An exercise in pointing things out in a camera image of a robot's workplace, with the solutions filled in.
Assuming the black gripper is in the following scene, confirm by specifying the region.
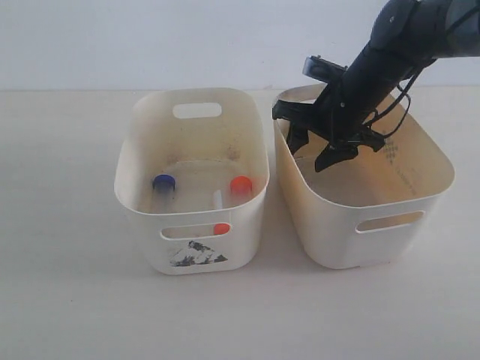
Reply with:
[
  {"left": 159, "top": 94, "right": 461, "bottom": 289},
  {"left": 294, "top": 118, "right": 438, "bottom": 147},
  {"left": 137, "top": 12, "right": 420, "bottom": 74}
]
[{"left": 272, "top": 44, "right": 416, "bottom": 173}]

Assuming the orange-capped tube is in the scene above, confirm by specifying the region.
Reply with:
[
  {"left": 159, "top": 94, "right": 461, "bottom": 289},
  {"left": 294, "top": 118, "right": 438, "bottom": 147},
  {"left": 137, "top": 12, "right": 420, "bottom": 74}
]
[
  {"left": 211, "top": 189, "right": 230, "bottom": 236},
  {"left": 229, "top": 175, "right": 253, "bottom": 199}
]

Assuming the white plastic bin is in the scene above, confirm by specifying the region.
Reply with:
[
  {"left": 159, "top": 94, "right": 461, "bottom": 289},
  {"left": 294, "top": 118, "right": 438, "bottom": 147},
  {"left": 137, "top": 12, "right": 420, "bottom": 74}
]
[
  {"left": 114, "top": 88, "right": 270, "bottom": 275},
  {"left": 273, "top": 105, "right": 455, "bottom": 269}
]

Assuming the blue-capped tube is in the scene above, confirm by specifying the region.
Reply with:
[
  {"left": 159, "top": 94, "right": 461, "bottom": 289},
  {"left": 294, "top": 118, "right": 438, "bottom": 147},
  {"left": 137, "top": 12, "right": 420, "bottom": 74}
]
[{"left": 152, "top": 173, "right": 176, "bottom": 203}]

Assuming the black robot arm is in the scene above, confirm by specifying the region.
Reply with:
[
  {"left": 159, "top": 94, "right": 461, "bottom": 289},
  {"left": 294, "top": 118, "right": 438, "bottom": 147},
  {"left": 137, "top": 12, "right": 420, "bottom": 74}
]
[{"left": 272, "top": 1, "right": 479, "bottom": 173}]

